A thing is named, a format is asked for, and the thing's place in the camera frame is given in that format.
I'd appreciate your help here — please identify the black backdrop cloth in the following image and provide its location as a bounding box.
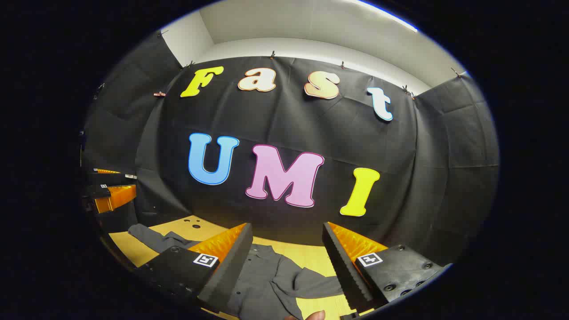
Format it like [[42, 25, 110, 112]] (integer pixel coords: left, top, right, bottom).
[[81, 29, 501, 267]]

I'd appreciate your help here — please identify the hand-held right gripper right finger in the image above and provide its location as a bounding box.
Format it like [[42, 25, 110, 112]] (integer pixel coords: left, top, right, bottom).
[[322, 221, 452, 314]]

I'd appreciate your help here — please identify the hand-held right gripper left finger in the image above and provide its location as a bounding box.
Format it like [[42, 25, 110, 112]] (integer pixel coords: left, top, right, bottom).
[[133, 222, 254, 314]]

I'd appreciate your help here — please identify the grey collared shirt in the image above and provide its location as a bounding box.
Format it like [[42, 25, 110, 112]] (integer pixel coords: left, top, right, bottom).
[[128, 224, 356, 320]]

